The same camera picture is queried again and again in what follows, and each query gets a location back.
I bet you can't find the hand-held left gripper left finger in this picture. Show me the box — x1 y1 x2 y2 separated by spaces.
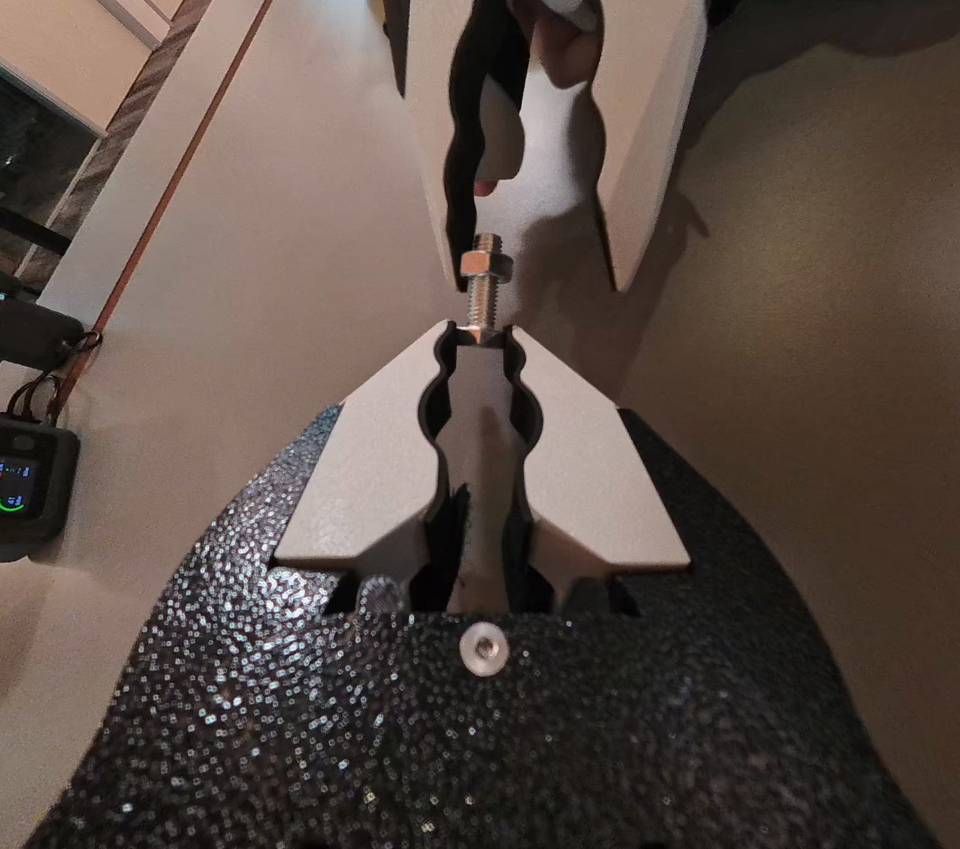
274 318 460 576

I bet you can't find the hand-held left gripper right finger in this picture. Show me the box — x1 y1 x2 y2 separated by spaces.
507 322 693 589

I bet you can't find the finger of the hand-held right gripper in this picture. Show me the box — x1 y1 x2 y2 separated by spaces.
382 0 500 294
568 0 711 295

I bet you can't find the silver bolt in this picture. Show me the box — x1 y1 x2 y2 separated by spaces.
459 231 516 346

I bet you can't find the silver hex nut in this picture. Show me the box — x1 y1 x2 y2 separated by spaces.
459 250 515 288

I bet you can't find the person's right hand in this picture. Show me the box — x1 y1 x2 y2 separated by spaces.
483 0 603 111

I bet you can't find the grey power bank with display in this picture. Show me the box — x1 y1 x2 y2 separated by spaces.
0 414 81 563

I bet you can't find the black box device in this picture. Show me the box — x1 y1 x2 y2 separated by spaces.
0 297 85 370

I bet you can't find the black cable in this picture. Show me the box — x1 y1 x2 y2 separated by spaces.
6 330 104 424

